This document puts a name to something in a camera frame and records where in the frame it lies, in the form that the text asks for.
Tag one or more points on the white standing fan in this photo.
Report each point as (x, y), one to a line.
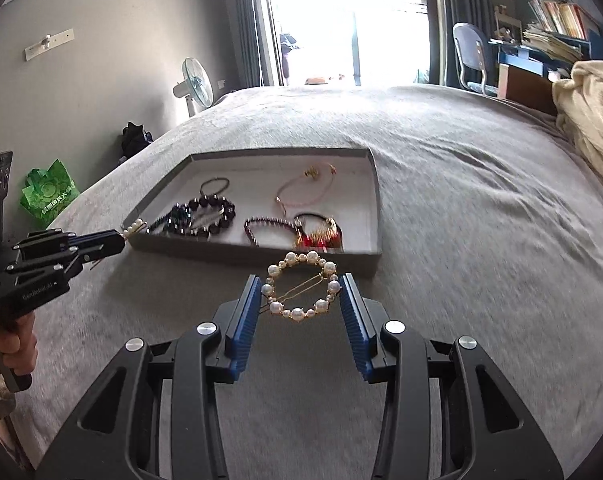
(197, 82)

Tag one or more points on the blue chair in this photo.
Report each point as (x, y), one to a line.
(469, 45)

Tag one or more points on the dark hanging clothes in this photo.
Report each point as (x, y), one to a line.
(290, 57)

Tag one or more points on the glass balcony door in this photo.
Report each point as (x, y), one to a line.
(331, 10)

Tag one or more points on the grey cardboard box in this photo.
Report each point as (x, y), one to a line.
(251, 180)

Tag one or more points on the cream blanket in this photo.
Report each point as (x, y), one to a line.
(596, 110)

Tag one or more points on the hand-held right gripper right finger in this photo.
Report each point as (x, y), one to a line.
(356, 330)

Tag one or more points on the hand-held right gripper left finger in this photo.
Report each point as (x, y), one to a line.
(244, 330)

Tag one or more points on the blue and brown desk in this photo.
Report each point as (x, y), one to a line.
(526, 82)

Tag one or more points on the row of books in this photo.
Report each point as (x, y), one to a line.
(564, 17)

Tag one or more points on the person's left hand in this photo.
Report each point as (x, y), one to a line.
(23, 340)

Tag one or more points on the black bag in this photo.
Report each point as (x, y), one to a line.
(134, 137)

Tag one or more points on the red bead bunch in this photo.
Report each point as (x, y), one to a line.
(326, 237)

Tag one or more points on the green plastic bag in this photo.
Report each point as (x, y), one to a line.
(48, 192)

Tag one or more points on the pearl strand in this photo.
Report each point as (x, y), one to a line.
(136, 225)

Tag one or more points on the stack of papers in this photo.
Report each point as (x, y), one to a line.
(551, 42)

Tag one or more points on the white wall socket strip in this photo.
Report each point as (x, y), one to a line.
(48, 42)

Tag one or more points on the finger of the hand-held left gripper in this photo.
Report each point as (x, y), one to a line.
(93, 240)
(101, 253)

